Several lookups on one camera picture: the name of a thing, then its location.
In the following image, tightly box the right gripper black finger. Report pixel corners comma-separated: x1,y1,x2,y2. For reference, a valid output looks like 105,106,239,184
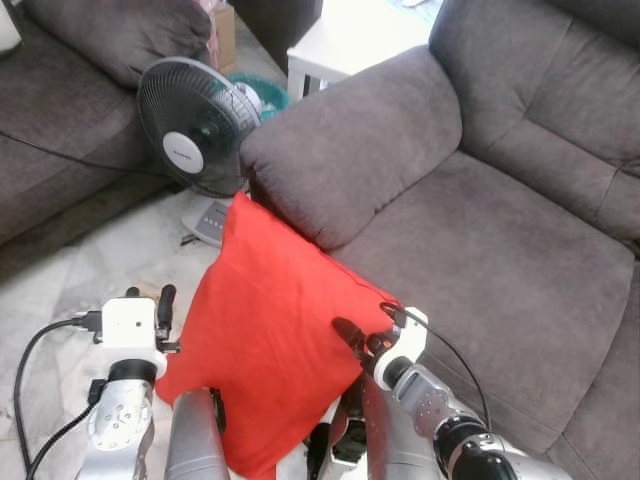
332,317,369,359

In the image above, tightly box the red pillow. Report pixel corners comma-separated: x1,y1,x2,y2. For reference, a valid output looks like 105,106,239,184
155,192,401,480

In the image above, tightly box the brown fabric two-seat sofa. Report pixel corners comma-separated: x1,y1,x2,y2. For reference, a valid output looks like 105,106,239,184
240,0,640,480

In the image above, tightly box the black floor fan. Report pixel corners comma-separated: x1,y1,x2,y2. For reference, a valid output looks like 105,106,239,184
136,57,266,248

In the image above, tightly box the silver robot left leg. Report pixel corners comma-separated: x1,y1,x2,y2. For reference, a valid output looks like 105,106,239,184
165,388,231,480

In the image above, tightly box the teal round basket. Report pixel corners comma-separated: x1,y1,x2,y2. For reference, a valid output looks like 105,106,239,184
228,72,291,121

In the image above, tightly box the brown cardboard box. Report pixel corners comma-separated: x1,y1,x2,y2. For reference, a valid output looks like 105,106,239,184
205,0,238,73

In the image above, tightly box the white side table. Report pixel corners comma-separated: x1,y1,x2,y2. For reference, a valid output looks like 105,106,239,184
287,0,446,101

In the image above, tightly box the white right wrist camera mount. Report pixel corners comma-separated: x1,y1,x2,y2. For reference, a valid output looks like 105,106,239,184
373,307,431,391

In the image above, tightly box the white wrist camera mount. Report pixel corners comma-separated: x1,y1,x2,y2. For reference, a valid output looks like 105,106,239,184
100,297,167,353
373,307,431,391

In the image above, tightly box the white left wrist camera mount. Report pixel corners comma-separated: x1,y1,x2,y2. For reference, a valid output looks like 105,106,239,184
100,297,167,353

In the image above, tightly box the black fan power cord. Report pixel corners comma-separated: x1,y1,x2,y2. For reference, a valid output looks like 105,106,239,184
0,128,171,183

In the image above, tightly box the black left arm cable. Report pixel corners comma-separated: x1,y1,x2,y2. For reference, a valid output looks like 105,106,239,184
12,310,106,480

